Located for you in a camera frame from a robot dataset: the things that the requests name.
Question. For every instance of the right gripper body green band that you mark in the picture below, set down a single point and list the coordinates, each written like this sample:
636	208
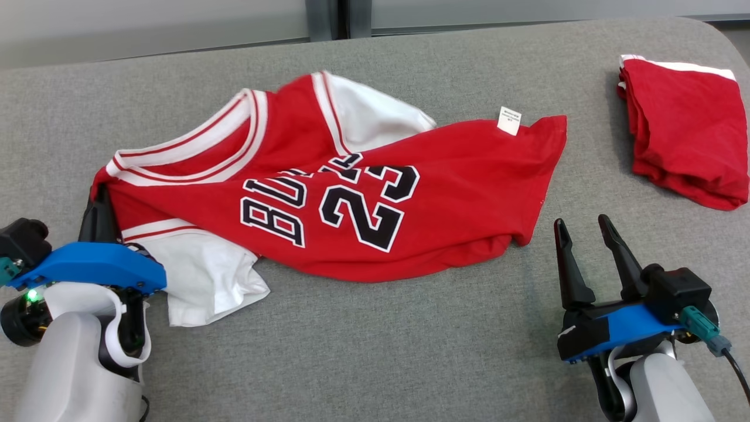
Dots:
603	309

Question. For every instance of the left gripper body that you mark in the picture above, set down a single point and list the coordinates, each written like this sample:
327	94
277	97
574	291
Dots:
136	322

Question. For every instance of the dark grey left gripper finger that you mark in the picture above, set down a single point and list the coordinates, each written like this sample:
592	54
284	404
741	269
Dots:
91	225
110	228

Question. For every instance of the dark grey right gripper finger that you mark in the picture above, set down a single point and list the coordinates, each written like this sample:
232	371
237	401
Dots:
630	269
574	275

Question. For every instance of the red basketball jersey white sleeves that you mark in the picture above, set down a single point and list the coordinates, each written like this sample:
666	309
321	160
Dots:
457	193

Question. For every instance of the red shorts white stripe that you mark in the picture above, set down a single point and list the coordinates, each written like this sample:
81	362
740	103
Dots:
685	129

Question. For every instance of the blue right camera mount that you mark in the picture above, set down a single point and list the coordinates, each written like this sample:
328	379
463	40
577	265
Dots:
627	328

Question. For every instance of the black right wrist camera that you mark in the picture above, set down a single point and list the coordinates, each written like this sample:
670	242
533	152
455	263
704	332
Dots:
677	290

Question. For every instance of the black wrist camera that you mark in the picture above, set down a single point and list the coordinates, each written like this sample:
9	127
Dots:
677	290
23	240

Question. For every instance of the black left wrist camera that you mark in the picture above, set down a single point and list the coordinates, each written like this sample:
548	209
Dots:
23	240

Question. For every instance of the grey aluminium partition post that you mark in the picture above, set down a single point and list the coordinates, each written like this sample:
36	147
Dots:
337	17

